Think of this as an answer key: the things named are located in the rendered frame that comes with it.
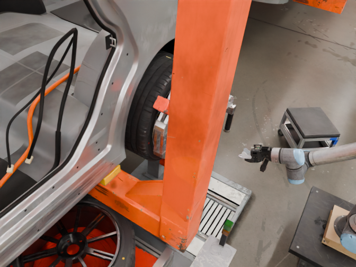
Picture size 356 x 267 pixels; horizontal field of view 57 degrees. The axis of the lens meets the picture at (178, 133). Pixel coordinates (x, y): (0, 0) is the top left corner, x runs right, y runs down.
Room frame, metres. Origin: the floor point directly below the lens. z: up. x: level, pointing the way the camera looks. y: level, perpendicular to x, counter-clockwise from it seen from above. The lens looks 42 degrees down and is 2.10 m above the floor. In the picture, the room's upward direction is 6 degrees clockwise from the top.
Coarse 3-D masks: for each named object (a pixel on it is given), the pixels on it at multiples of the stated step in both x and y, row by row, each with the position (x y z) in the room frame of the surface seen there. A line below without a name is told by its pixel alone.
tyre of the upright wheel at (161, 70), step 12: (156, 60) 1.61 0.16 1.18; (168, 60) 1.64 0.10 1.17; (156, 72) 1.52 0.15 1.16; (168, 72) 1.52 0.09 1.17; (144, 84) 1.45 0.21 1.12; (156, 84) 1.44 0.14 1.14; (168, 84) 1.47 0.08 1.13; (144, 96) 1.40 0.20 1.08; (156, 96) 1.38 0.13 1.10; (132, 108) 1.37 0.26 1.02; (144, 108) 1.35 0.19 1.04; (132, 120) 1.34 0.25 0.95; (144, 120) 1.31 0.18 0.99; (132, 132) 1.32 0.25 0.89; (144, 132) 1.29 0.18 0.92; (132, 144) 1.32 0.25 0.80; (144, 144) 1.29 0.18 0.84; (144, 156) 1.31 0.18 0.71; (156, 156) 1.39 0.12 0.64
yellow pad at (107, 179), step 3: (114, 168) 1.18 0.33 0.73; (117, 168) 1.18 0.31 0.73; (111, 171) 1.16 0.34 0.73; (114, 171) 1.16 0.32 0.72; (117, 171) 1.18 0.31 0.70; (120, 171) 1.20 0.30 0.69; (108, 174) 1.13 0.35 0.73; (111, 174) 1.14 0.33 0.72; (114, 174) 1.16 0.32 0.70; (117, 174) 1.18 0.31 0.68; (105, 177) 1.11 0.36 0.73; (108, 177) 1.12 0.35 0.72; (111, 177) 1.14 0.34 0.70; (102, 180) 1.10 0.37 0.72; (105, 180) 1.10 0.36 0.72; (108, 180) 1.12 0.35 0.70; (111, 180) 1.13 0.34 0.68; (102, 183) 1.10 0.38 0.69; (105, 183) 1.10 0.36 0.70
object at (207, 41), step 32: (192, 0) 0.89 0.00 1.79; (224, 0) 0.85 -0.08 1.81; (192, 32) 0.88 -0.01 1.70; (224, 32) 0.84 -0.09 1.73; (192, 64) 0.88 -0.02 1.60; (224, 64) 0.87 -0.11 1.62; (192, 96) 0.87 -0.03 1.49; (224, 96) 0.93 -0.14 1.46; (192, 128) 0.86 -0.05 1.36; (192, 160) 0.85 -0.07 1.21; (192, 192) 0.84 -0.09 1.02; (160, 224) 0.91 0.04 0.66; (192, 224) 0.88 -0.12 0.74
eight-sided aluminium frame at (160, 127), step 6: (168, 96) 1.42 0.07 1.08; (162, 114) 1.35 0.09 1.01; (156, 120) 1.33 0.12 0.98; (162, 120) 1.34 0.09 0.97; (156, 126) 1.31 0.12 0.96; (162, 126) 1.30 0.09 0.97; (156, 132) 1.31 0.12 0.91; (162, 132) 1.29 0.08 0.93; (156, 138) 1.31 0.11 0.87; (162, 138) 1.29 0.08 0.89; (156, 144) 1.31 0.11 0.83; (162, 144) 1.29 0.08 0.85; (156, 150) 1.31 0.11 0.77; (162, 150) 1.29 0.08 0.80; (162, 156) 1.29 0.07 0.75
